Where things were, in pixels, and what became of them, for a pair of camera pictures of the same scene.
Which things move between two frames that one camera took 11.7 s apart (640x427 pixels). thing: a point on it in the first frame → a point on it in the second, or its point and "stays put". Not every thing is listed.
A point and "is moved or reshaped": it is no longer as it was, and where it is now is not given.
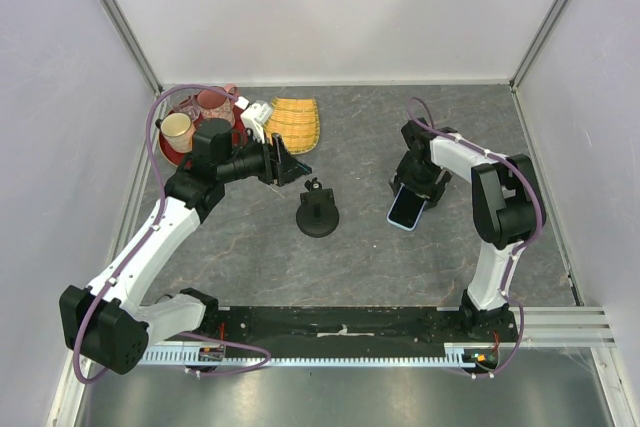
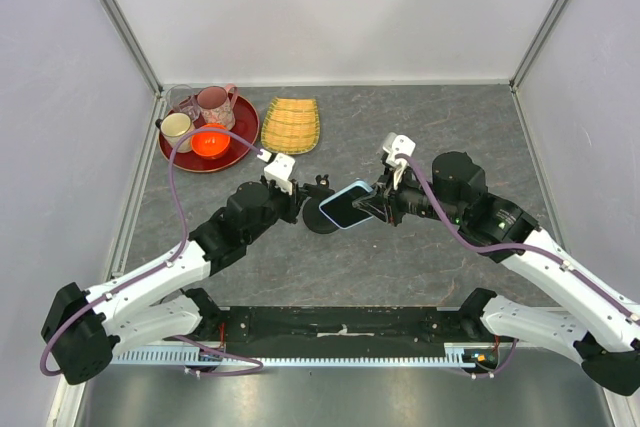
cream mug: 178,131 stays put
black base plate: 350,327 stays put
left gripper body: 272,170 → 286,202
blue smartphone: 406,209 is moved or reshaped
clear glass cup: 183,102 stays put
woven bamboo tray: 297,121 stays put
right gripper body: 420,177 → 397,199
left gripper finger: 295,170 → 307,191
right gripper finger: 440,185 → 376,206
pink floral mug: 214,104 stays put
